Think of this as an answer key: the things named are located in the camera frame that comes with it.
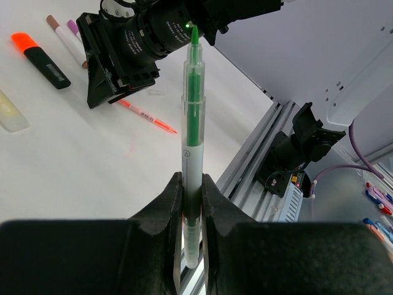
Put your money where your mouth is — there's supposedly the clear pen cap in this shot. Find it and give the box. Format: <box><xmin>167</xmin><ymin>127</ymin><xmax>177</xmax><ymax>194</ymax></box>
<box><xmin>148</xmin><ymin>90</ymin><xmax>165</xmax><ymax>96</ymax></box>

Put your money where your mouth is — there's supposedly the yellow highlighter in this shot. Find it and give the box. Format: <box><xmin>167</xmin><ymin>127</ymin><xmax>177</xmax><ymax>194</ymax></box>
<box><xmin>0</xmin><ymin>91</ymin><xmax>29</xmax><ymax>133</ymax></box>

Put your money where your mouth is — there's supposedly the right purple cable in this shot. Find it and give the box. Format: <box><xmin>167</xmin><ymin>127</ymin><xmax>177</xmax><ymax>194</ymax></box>
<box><xmin>309</xmin><ymin>119</ymin><xmax>384</xmax><ymax>216</ymax></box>

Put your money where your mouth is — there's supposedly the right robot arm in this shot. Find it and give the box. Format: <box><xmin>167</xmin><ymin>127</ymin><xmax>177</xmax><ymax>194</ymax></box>
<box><xmin>76</xmin><ymin>1</ymin><xmax>392</xmax><ymax>129</ymax></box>

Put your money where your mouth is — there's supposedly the white cable duct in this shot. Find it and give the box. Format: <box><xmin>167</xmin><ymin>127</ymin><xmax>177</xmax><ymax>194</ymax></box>
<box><xmin>278</xmin><ymin>184</ymin><xmax>303</xmax><ymax>222</ymax></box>

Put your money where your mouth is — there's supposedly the orange thin pen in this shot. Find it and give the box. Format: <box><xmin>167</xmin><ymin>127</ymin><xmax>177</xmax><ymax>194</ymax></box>
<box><xmin>118</xmin><ymin>99</ymin><xmax>177</xmax><ymax>134</ymax></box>

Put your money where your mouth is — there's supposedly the brown capped white pen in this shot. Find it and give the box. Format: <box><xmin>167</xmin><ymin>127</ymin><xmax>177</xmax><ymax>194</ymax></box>
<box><xmin>46</xmin><ymin>15</ymin><xmax>88</xmax><ymax>69</ymax></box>

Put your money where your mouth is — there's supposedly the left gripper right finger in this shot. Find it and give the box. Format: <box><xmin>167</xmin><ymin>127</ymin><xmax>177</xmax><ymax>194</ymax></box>
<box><xmin>201</xmin><ymin>175</ymin><xmax>392</xmax><ymax>294</ymax></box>

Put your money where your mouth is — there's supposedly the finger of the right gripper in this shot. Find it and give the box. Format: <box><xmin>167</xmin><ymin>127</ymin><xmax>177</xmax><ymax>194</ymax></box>
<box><xmin>87</xmin><ymin>55</ymin><xmax>131</xmax><ymax>108</ymax></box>

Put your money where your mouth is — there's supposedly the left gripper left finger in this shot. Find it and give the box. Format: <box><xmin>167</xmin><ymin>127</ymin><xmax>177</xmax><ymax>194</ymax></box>
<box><xmin>1</xmin><ymin>173</ymin><xmax>182</xmax><ymax>294</ymax></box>

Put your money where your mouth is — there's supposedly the purple white pen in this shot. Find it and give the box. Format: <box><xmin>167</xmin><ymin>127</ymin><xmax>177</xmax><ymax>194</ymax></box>
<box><xmin>67</xmin><ymin>20</ymin><xmax>82</xmax><ymax>42</ymax></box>

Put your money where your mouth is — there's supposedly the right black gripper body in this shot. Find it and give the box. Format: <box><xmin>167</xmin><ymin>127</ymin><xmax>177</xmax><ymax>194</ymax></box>
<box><xmin>77</xmin><ymin>12</ymin><xmax>159</xmax><ymax>98</ymax></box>

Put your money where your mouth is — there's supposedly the right circuit board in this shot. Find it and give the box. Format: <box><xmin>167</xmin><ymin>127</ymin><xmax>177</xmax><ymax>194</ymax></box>
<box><xmin>290</xmin><ymin>173</ymin><xmax>304</xmax><ymax>188</ymax></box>

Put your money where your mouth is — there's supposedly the green white pen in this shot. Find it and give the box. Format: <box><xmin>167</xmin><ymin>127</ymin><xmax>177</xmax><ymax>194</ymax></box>
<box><xmin>181</xmin><ymin>26</ymin><xmax>206</xmax><ymax>269</ymax></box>

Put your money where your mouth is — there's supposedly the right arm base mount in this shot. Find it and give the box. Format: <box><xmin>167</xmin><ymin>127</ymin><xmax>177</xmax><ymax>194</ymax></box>
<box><xmin>254</xmin><ymin>102</ymin><xmax>346</xmax><ymax>197</ymax></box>

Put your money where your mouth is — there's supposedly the spare markers pile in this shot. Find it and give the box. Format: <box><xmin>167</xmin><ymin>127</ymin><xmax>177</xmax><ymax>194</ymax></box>
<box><xmin>362</xmin><ymin>182</ymin><xmax>392</xmax><ymax>253</ymax></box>

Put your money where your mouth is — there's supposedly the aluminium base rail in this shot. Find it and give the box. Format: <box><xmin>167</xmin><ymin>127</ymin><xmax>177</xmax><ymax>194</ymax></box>
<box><xmin>216</xmin><ymin>101</ymin><xmax>300</xmax><ymax>222</ymax></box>

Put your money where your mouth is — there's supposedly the black orange highlighter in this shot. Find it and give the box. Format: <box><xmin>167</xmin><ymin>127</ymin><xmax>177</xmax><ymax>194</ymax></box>
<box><xmin>10</xmin><ymin>32</ymin><xmax>71</xmax><ymax>90</ymax></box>

